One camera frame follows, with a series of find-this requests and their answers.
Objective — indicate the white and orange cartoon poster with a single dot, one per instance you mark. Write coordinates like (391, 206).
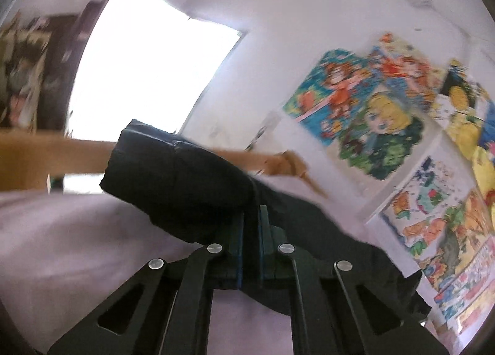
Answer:
(444, 231)

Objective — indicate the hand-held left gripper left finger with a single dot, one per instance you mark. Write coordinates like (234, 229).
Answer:
(239, 250)

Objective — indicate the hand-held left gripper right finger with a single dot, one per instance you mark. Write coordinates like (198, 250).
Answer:
(264, 246)

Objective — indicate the bright window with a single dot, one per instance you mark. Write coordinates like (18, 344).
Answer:
(147, 61)

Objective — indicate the large black garment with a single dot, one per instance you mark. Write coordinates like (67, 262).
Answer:
(174, 185)

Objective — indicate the pink blanket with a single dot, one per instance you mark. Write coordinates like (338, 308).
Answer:
(58, 243)

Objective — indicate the cartoon poster with yellow figure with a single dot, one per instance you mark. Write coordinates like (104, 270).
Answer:
(470, 115)

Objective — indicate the dark cluttered shelf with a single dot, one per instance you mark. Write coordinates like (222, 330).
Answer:
(19, 69)

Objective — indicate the cartoon poster with blonde figure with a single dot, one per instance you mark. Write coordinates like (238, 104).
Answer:
(359, 115)

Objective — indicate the cartoon poster with red figures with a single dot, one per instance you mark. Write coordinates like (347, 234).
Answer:
(406, 69)

